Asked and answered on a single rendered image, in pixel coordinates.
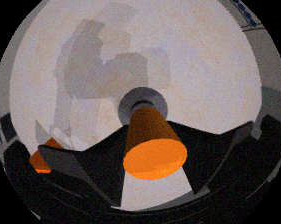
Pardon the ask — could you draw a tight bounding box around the orange knob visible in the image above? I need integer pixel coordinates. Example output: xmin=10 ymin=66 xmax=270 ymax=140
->
xmin=123 ymin=107 xmax=188 ymax=180

